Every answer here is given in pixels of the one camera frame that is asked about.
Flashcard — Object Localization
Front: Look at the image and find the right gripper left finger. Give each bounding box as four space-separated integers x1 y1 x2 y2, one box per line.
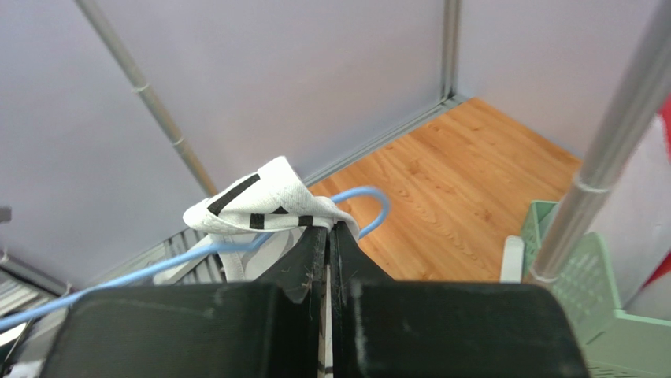
41 227 328 377

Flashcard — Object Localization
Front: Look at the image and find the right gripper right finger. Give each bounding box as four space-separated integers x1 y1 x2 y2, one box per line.
330 223 589 377

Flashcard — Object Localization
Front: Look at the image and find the blue wire hanger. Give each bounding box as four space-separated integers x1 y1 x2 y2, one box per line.
1 187 391 331

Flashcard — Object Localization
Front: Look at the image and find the black white striped tank top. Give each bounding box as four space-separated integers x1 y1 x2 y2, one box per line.
183 157 362 377

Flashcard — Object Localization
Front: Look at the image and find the green plastic file basket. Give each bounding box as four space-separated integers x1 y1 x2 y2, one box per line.
551 232 670 377

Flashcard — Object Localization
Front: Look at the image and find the white document folder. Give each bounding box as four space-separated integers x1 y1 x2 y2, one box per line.
591 115 670 320

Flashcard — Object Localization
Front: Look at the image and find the red folder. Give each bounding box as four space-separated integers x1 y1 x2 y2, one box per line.
644 96 670 287

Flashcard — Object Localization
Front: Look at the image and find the silver clothes rack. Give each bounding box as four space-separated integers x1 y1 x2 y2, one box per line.
73 0 671 287

